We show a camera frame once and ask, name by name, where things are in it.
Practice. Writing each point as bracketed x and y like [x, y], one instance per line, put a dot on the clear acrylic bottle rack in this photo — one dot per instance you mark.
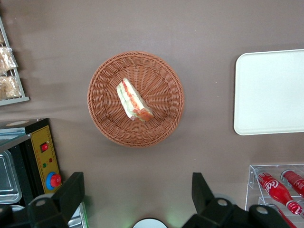
[251, 183]

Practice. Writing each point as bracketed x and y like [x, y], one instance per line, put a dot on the steel baking pan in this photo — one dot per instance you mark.
[7, 180]
[79, 217]

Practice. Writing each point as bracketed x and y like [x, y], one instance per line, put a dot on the cream plastic tray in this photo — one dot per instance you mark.
[268, 95]

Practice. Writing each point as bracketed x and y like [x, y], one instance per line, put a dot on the white round lid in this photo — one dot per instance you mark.
[149, 223]

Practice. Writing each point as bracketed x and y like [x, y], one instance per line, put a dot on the black food warmer yellow panel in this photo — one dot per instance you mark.
[45, 152]

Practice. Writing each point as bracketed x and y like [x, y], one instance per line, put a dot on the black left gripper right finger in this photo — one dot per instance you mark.
[206, 209]

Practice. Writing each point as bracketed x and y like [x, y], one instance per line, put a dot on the red cola bottle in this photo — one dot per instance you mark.
[295, 181]
[288, 219]
[275, 190]

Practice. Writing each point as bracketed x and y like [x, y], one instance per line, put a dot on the triangle sandwich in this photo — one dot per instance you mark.
[133, 102]

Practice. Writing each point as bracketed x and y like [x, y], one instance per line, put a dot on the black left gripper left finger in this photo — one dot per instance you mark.
[64, 199]

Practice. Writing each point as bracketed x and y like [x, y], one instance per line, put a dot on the wrapped bread package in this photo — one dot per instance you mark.
[9, 87]
[6, 59]

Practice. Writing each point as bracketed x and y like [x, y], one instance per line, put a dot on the round brown wicker basket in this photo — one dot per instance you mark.
[107, 123]

